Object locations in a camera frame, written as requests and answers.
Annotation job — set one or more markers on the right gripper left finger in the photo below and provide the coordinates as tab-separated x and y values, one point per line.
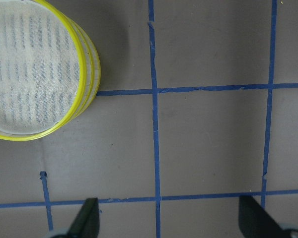
87	222

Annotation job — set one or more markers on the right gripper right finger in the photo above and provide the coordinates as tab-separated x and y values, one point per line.
254	221

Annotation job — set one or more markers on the yellow steamer layer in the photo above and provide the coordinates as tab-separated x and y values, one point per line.
93	69
43	69

